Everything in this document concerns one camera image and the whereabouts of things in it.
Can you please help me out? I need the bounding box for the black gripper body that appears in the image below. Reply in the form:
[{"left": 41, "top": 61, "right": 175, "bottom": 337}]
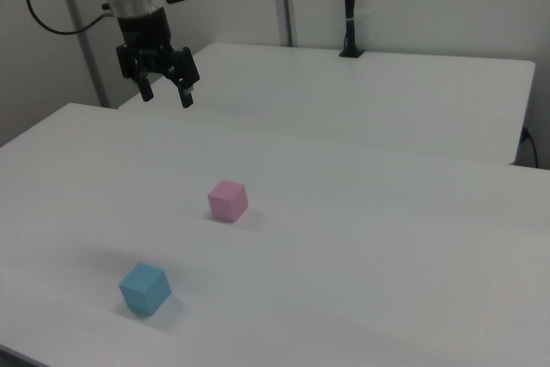
[{"left": 116, "top": 7, "right": 174, "bottom": 78}]

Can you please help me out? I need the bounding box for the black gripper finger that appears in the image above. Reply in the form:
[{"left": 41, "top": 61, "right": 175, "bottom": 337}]
[
  {"left": 114, "top": 43, "right": 155, "bottom": 103},
  {"left": 165, "top": 46, "right": 202, "bottom": 109}
]

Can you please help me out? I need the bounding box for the blue cube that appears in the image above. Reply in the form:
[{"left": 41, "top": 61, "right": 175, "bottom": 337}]
[{"left": 118, "top": 261, "right": 173, "bottom": 319}]

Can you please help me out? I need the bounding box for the pink cube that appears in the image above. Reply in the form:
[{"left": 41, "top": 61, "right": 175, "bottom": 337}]
[{"left": 207, "top": 179, "right": 250, "bottom": 224}]

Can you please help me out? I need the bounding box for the white side table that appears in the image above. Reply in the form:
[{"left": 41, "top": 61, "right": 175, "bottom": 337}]
[{"left": 118, "top": 42, "right": 536, "bottom": 167}]

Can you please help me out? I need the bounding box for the grey metal frame post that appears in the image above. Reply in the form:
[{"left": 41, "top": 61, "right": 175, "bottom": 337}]
[
  {"left": 270, "top": 0, "right": 298, "bottom": 47},
  {"left": 66, "top": 0, "right": 109, "bottom": 108}
]

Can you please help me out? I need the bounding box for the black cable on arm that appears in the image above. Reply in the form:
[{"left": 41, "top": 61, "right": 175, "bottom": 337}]
[{"left": 25, "top": 0, "right": 117, "bottom": 36}]

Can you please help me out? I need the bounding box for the white cable tie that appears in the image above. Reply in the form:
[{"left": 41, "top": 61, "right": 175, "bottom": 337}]
[{"left": 345, "top": 6, "right": 380, "bottom": 25}]

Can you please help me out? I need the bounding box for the black power cable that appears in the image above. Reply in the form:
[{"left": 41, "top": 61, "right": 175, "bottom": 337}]
[{"left": 521, "top": 125, "right": 541, "bottom": 168}]

